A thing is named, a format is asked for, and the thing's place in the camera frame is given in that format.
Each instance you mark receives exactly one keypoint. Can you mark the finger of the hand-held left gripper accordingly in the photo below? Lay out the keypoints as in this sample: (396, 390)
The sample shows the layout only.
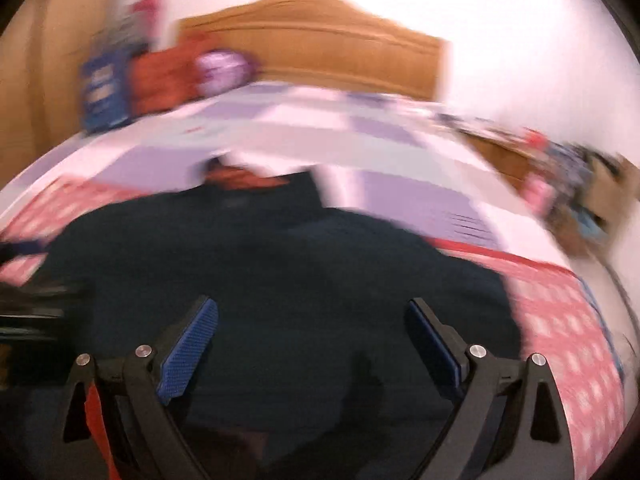
(20, 250)

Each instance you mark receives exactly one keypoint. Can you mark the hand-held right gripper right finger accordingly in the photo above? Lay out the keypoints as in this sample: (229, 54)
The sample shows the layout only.
(432, 355)

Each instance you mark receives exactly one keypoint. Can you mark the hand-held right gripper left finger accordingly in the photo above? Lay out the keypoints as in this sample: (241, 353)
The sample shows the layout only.
(187, 350)

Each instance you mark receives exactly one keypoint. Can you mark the navy padded jacket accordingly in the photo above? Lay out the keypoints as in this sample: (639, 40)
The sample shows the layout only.
(280, 270)

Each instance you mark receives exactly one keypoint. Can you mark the pile of mixed clothes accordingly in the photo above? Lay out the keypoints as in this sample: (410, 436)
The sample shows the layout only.
(565, 160)

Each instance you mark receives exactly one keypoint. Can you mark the red cloth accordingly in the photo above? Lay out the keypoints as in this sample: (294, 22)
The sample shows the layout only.
(95, 410)

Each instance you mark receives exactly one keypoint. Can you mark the red patterned mat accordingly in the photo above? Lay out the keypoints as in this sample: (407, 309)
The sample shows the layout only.
(565, 320)

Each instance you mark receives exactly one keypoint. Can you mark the wooden wardrobe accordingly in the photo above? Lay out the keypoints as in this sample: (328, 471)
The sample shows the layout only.
(30, 85)

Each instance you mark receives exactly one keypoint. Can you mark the blue shopping bag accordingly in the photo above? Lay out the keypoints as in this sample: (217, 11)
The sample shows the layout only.
(102, 95)

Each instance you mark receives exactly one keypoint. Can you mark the pink plush cloth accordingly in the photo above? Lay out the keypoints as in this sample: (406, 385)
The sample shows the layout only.
(537, 192)

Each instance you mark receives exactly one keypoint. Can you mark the wooden dresser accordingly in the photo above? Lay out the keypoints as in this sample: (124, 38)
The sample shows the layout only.
(500, 152)

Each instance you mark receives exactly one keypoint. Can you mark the orange red cushions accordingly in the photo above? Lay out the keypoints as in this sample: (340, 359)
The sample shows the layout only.
(160, 80)

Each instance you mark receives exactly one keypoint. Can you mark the cardboard box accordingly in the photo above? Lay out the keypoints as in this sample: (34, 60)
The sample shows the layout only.
(600, 195)

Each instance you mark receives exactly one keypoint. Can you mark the bed with patchwork sheet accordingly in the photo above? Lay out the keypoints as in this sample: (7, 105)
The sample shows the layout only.
(350, 130)

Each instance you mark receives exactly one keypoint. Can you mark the purple white pillow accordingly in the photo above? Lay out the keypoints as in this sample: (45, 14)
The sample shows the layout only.
(222, 67)

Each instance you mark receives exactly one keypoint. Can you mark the wooden headboard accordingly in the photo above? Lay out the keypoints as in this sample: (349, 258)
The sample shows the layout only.
(310, 35)

